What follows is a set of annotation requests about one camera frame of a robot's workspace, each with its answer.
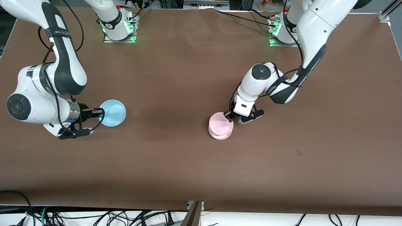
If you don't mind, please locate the pink bowl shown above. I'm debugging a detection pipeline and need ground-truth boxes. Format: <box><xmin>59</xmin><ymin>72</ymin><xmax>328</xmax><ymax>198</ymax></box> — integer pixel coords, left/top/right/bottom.
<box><xmin>209</xmin><ymin>112</ymin><xmax>234</xmax><ymax>136</ymax></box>

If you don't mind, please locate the light blue bowl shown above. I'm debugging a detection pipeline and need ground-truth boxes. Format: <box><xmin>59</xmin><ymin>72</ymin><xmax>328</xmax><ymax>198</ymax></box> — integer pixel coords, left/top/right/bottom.
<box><xmin>99</xmin><ymin>99</ymin><xmax>127</xmax><ymax>127</ymax></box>

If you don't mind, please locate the white bowl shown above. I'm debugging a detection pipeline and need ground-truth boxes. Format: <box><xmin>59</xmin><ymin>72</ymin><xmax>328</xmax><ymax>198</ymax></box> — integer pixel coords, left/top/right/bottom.
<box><xmin>209</xmin><ymin>126</ymin><xmax>233</xmax><ymax>140</ymax></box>

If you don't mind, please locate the brown table cover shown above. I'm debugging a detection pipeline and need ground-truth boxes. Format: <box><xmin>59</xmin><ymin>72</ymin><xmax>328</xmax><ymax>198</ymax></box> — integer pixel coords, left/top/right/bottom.
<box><xmin>0</xmin><ymin>6</ymin><xmax>402</xmax><ymax>217</ymax></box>

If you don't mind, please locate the grey power strip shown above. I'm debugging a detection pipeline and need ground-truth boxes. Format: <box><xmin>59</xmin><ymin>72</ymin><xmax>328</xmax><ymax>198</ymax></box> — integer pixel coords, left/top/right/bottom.
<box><xmin>184</xmin><ymin>0</ymin><xmax>230</xmax><ymax>9</ymax></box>

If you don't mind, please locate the orange object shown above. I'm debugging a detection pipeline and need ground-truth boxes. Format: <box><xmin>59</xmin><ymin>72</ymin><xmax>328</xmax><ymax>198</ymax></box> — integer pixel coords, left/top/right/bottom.
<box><xmin>259</xmin><ymin>0</ymin><xmax>285</xmax><ymax>8</ymax></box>

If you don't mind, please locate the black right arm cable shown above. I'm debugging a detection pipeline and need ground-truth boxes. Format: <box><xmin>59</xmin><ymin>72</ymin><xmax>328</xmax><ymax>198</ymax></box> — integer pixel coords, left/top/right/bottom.
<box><xmin>38</xmin><ymin>0</ymin><xmax>106</xmax><ymax>134</ymax></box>

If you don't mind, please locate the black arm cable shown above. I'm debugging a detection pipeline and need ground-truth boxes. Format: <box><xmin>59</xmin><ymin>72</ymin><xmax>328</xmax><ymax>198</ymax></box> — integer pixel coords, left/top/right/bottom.
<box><xmin>229</xmin><ymin>0</ymin><xmax>310</xmax><ymax>113</ymax></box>
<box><xmin>38</xmin><ymin>0</ymin><xmax>106</xmax><ymax>134</ymax></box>

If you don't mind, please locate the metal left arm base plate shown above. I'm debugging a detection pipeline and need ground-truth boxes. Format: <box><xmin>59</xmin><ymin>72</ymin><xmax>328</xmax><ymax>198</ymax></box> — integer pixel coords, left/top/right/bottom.
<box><xmin>269</xmin><ymin>17</ymin><xmax>299</xmax><ymax>47</ymax></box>

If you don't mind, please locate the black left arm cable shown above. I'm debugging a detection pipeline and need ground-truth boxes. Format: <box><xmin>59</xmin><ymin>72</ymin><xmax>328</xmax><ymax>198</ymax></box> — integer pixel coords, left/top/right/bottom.
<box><xmin>229</xmin><ymin>0</ymin><xmax>310</xmax><ymax>113</ymax></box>

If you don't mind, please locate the long black cable on cover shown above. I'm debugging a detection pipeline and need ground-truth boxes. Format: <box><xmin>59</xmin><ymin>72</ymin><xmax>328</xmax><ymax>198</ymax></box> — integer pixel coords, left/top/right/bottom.
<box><xmin>215</xmin><ymin>9</ymin><xmax>278</xmax><ymax>28</ymax></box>

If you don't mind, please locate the short black cable on cover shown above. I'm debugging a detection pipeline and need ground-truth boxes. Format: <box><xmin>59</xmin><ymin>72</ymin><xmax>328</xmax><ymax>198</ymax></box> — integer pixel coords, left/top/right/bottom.
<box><xmin>250</xmin><ymin>9</ymin><xmax>274</xmax><ymax>19</ymax></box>

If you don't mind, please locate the aluminium post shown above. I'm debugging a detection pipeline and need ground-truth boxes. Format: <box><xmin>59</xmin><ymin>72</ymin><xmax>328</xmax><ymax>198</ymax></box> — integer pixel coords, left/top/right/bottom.
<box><xmin>182</xmin><ymin>201</ymin><xmax>204</xmax><ymax>226</ymax></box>

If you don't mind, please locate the black looped cable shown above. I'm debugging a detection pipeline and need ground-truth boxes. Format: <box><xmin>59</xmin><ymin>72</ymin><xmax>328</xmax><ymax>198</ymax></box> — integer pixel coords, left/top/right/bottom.
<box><xmin>0</xmin><ymin>190</ymin><xmax>35</xmax><ymax>226</ymax></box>

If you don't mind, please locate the aluminium corner bracket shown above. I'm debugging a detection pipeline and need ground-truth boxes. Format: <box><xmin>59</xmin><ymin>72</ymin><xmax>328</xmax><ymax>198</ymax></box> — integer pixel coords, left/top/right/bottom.
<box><xmin>378</xmin><ymin>0</ymin><xmax>402</xmax><ymax>22</ymax></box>

